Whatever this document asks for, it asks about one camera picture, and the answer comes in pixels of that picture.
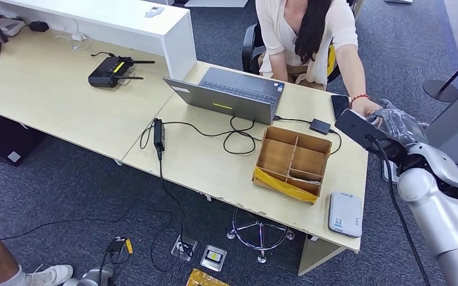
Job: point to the person's left hand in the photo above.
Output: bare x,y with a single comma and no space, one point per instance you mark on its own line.
367,108

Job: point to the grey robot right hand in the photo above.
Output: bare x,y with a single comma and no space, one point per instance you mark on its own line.
404,128

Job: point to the wooden divided box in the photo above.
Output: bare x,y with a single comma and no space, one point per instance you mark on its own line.
275,156

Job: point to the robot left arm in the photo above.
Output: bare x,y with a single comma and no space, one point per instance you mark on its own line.
94,278

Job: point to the person's left forearm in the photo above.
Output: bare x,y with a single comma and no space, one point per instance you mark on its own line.
351,73

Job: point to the person's right forearm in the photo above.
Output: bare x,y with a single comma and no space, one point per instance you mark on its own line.
278,67

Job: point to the pale key card stack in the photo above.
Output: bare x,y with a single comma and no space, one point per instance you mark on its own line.
305,181

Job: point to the grey card reader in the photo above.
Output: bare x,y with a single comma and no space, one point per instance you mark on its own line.
344,213

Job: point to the black smartphone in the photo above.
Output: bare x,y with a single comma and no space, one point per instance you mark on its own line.
339,104

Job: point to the black USB hub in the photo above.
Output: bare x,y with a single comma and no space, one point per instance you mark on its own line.
320,127

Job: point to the white floor plate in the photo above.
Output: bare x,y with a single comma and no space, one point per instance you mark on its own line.
398,1

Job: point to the black office chair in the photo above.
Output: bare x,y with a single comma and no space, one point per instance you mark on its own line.
248,47

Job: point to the grey laptop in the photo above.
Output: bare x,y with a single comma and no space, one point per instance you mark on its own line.
229,104

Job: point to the wooden desk leg panel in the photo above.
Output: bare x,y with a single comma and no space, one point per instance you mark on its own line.
315,256

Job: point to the white furniture panel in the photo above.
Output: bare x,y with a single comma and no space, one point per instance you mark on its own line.
217,3

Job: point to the chrome stool base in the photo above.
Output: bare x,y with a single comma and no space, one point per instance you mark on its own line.
260,258

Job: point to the black power brick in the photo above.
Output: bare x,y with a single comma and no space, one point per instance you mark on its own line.
159,138

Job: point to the metal floor socket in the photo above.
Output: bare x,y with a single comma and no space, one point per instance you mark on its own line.
213,257

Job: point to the clear lid floor socket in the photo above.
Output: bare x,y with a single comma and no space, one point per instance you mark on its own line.
181,248

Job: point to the small white remote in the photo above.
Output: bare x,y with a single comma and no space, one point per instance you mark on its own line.
154,12

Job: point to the yellow floor tape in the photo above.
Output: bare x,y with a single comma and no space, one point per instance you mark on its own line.
205,279

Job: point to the white reception counter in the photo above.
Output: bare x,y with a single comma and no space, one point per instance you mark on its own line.
134,27

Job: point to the small black adapter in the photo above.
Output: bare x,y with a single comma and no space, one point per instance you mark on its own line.
38,26

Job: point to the white sneaker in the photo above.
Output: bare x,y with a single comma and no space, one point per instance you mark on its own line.
52,274

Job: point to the black computer case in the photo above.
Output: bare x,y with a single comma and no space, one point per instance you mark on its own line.
7,142

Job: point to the white plastic device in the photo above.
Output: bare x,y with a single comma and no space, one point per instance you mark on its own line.
11,27

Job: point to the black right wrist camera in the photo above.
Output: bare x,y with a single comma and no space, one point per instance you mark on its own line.
355,126

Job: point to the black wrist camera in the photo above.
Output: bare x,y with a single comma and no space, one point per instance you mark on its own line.
115,248
355,126

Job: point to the black stanchion post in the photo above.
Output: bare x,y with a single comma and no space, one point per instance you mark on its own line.
438,91

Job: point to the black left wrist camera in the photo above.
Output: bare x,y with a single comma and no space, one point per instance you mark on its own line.
115,248

